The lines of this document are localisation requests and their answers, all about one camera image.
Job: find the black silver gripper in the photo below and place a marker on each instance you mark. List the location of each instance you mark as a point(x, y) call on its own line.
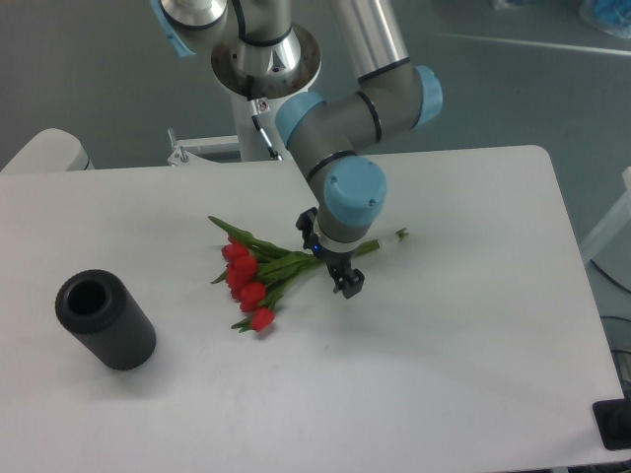
point(337, 255)

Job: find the red tulip bouquet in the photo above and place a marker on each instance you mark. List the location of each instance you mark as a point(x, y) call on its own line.
point(258, 273)

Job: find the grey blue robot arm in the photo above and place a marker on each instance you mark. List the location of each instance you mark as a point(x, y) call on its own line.
point(261, 55)

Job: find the black cylindrical vase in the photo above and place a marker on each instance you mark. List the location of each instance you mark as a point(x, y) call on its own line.
point(98, 310)

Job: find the white rounded side table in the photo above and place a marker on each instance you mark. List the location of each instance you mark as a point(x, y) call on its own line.
point(50, 150)

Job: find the black device at table edge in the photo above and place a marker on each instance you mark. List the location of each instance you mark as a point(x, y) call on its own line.
point(613, 423)

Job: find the blue plastic bag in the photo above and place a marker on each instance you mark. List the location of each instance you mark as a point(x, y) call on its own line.
point(609, 16)

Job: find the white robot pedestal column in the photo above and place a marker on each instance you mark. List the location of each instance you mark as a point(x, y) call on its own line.
point(258, 115)

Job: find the white metal base frame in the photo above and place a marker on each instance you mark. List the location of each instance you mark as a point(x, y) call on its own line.
point(221, 149)

